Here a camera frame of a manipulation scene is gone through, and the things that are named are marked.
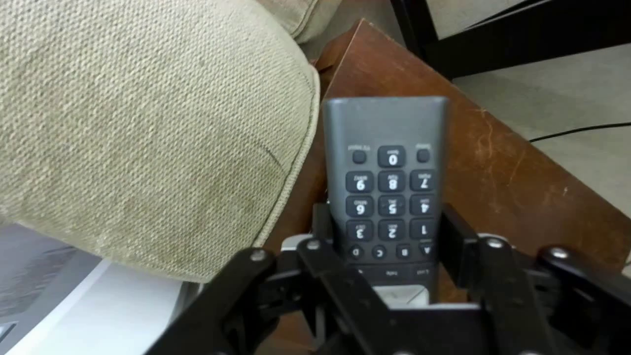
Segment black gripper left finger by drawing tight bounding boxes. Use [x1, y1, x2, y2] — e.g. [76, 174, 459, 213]
[145, 203, 395, 355]

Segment dark brown wooden table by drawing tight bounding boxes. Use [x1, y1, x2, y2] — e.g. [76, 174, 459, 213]
[261, 18, 631, 355]

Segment dark grey remote control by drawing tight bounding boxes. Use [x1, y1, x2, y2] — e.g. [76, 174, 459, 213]
[321, 95, 449, 308]

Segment white portable air conditioner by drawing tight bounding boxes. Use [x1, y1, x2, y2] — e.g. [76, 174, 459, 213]
[0, 223, 200, 355]

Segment beige fabric sofa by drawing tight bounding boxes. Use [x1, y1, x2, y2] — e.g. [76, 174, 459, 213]
[0, 0, 344, 284]

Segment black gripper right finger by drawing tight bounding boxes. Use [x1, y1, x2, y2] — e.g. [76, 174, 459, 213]
[435, 203, 631, 355]

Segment thin black floor cable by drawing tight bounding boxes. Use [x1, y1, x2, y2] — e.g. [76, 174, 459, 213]
[528, 120, 631, 144]

